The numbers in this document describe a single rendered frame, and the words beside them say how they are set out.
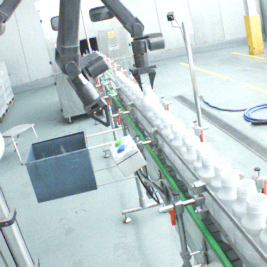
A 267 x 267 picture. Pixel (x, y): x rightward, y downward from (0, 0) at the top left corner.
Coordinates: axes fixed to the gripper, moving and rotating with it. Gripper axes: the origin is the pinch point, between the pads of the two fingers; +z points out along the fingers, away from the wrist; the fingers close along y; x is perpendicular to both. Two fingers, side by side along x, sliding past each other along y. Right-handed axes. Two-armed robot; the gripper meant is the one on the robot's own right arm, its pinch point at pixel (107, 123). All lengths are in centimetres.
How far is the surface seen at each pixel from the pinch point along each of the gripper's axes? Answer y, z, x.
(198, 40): 1024, 213, -350
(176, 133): -15.0, 9.1, -15.6
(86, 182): 50, 33, 27
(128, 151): -9.9, 7.9, -1.1
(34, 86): 1021, 51, 181
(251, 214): -62, 10, -15
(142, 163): -10.0, 13.5, -2.8
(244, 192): -57, 9, -17
